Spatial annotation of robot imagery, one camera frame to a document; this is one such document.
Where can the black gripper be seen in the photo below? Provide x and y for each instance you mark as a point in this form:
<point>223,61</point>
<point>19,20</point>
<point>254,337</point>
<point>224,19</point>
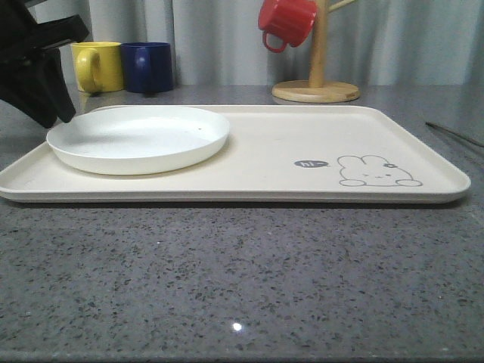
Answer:
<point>38,90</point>

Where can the white round plate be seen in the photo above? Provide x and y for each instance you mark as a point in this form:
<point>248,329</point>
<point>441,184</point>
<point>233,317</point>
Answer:
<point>139,140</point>

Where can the silver metal fork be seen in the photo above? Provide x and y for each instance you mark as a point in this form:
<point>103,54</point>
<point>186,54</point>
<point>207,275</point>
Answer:
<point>456,134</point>

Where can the yellow mug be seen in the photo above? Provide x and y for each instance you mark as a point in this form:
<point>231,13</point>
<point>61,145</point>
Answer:
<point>98,67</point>

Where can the dark blue mug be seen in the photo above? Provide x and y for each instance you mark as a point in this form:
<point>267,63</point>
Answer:
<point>147,67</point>

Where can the beige rabbit serving tray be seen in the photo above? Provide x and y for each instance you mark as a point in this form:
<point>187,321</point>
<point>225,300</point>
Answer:
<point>274,153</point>

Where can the red mug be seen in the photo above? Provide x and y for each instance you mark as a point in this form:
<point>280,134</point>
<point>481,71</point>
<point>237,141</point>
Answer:
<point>286,22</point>

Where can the wooden mug tree stand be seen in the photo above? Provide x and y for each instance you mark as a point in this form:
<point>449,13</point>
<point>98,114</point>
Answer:
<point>317,89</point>

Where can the grey curtain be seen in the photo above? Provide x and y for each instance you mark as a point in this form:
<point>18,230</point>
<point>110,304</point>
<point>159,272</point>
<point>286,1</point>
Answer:
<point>368,42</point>

